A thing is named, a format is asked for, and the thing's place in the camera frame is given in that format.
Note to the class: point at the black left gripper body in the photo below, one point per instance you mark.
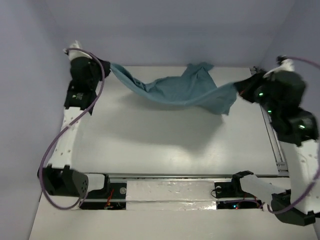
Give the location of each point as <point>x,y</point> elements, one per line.
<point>100,69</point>

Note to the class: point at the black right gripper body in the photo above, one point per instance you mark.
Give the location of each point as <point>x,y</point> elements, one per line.
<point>263,93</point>

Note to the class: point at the teal blue t-shirt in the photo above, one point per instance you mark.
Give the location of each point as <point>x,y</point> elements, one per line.
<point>195,87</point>

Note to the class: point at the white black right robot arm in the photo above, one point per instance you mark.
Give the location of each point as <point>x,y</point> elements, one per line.
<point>299,205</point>

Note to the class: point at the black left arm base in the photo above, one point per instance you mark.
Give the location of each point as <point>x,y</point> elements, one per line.
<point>111,197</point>

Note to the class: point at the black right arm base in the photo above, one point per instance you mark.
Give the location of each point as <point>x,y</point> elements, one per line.
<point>233,189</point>

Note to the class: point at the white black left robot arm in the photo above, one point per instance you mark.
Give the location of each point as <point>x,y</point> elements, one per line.
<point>58,177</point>

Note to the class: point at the white foam front panel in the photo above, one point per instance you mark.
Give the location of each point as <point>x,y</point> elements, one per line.
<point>170,195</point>

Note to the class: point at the aluminium front table rail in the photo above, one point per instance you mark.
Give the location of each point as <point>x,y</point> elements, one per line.
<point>180,176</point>

